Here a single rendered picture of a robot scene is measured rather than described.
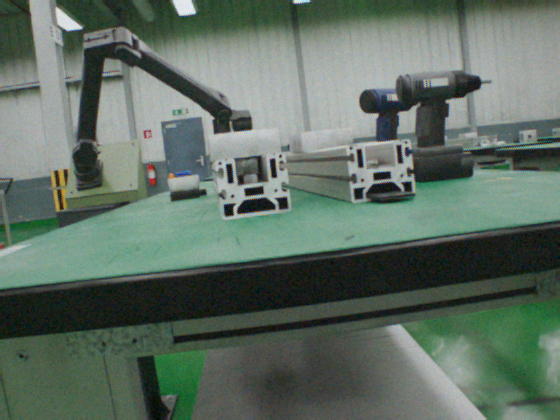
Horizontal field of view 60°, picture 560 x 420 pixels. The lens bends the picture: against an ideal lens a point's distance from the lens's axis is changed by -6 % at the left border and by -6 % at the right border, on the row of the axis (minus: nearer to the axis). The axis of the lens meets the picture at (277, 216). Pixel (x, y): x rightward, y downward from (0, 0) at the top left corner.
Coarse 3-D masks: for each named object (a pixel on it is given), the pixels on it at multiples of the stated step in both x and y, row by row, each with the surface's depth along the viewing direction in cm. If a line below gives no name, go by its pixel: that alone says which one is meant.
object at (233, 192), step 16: (224, 160) 72; (272, 160) 76; (224, 176) 72; (240, 176) 83; (256, 176) 76; (272, 176) 79; (224, 192) 84; (240, 192) 72; (256, 192) 80; (272, 192) 73; (288, 192) 73; (224, 208) 87; (240, 208) 82; (256, 208) 79; (272, 208) 76; (288, 208) 74
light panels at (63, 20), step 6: (174, 0) 932; (180, 0) 937; (186, 0) 942; (300, 0) 1027; (306, 0) 1031; (180, 6) 973; (186, 6) 978; (60, 12) 906; (180, 12) 1011; (186, 12) 1017; (192, 12) 1022; (60, 18) 939; (66, 18) 945; (60, 24) 974; (66, 24) 981; (72, 24) 987
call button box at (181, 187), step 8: (184, 176) 135; (192, 176) 134; (168, 184) 134; (176, 184) 134; (184, 184) 134; (192, 184) 134; (176, 192) 135; (184, 192) 134; (192, 192) 135; (200, 192) 137; (176, 200) 134
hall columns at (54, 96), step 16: (32, 0) 690; (48, 0) 691; (32, 16) 693; (48, 16) 694; (48, 32) 696; (48, 48) 699; (48, 64) 701; (48, 80) 703; (64, 80) 730; (48, 96) 706; (64, 96) 732; (48, 112) 708; (64, 112) 735; (48, 128) 711; (64, 128) 712; (48, 144) 713; (64, 144) 714; (64, 160) 717; (64, 176) 717; (64, 192) 720; (64, 208) 722
